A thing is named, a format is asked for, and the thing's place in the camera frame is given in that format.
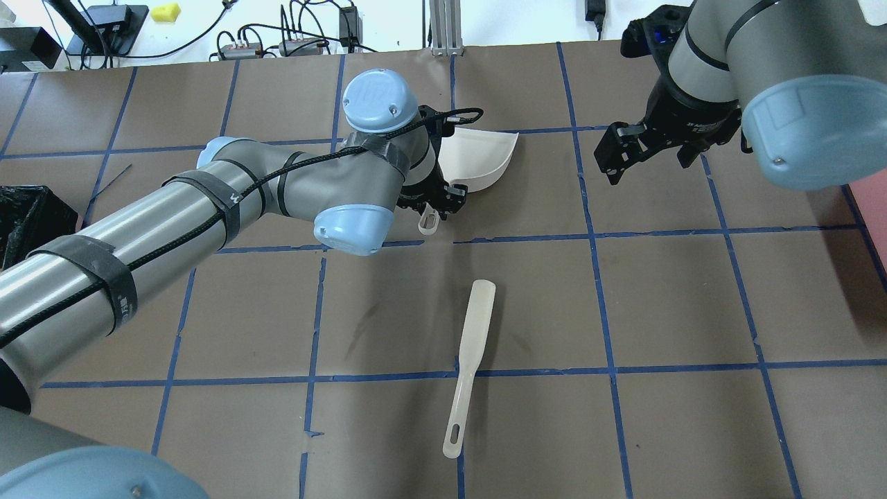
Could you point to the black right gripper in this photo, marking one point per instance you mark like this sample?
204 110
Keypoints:
684 114

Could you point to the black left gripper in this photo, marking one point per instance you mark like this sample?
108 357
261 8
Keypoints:
429 190

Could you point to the beige plastic dustpan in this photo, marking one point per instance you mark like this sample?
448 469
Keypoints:
475 158

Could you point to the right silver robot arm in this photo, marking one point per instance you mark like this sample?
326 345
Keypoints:
802 81

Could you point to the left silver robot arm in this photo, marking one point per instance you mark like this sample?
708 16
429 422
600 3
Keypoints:
70 293

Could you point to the pink plastic bin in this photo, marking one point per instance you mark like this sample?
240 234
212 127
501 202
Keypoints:
870 198

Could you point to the black bag lined bin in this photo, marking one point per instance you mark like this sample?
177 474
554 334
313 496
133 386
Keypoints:
31 215

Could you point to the black power adapter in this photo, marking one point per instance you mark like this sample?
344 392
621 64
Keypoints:
350 27

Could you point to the yellow sponge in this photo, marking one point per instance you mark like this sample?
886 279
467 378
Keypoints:
167 13

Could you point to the aluminium frame post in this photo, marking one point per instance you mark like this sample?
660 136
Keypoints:
446 28

